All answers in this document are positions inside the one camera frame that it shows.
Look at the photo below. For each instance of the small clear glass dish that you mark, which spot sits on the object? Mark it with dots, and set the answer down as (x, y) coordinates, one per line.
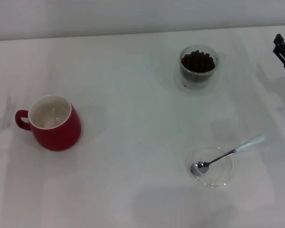
(219, 177)

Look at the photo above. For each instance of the double-wall glass cup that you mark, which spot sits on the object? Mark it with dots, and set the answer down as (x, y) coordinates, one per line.
(183, 71)

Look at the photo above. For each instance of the red ceramic mug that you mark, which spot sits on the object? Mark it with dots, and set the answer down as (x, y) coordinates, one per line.
(59, 135)

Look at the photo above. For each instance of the clear glass saucer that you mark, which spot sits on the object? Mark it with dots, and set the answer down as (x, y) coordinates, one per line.
(194, 91)

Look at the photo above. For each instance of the pile of coffee beans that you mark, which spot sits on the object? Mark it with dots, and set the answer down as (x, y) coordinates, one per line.
(198, 62)

